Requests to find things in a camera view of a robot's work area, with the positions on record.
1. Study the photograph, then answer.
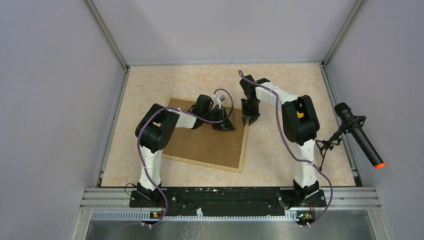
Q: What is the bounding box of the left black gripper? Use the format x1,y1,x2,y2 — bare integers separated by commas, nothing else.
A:
202,107,235,132

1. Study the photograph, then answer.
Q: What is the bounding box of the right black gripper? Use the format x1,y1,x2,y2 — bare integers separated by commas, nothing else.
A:
240,99,260,128

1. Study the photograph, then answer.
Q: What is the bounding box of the light wooden picture frame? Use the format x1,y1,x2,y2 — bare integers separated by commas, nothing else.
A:
158,96,251,174

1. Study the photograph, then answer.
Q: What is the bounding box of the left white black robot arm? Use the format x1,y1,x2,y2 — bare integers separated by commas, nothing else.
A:
135,94,236,207

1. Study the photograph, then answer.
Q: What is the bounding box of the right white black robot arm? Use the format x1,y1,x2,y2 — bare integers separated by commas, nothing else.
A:
238,71,320,206

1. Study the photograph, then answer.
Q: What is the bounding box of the yellow calculator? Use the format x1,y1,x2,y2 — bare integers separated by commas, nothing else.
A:
296,112,304,119

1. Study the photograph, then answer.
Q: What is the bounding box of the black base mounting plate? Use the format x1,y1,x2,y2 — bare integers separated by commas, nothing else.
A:
129,187,327,217

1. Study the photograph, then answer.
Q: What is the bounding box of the black microphone tripod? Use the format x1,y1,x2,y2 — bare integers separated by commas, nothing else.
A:
315,115,367,171

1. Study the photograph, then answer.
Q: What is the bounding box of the black microphone orange tip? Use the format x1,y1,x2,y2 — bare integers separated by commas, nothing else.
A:
334,102,386,169

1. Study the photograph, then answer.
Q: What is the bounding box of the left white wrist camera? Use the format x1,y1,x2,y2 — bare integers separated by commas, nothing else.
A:
211,94,226,110

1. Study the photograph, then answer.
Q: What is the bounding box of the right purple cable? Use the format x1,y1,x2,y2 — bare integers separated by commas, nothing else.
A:
237,70,334,228

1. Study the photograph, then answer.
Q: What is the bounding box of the purple cable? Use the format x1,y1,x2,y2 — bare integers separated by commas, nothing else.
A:
237,70,334,228
136,88,235,229

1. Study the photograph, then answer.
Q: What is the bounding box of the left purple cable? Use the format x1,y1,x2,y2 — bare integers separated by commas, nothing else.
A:
136,88,235,229

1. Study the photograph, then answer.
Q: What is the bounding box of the white toothed cable rail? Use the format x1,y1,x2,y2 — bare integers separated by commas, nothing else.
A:
91,209,299,222

